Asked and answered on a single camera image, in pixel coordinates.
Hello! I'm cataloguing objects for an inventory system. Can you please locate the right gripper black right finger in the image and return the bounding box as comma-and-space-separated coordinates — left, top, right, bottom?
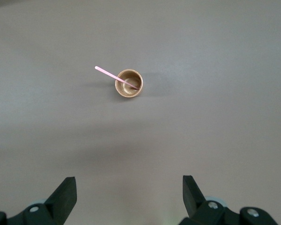
179, 175, 281, 225

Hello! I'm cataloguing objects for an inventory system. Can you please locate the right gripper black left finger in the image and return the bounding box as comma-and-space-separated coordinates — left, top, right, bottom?
0, 176, 78, 225

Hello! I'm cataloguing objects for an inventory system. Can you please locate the orange cylindrical cup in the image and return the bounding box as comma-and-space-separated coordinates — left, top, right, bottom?
114, 68, 144, 98

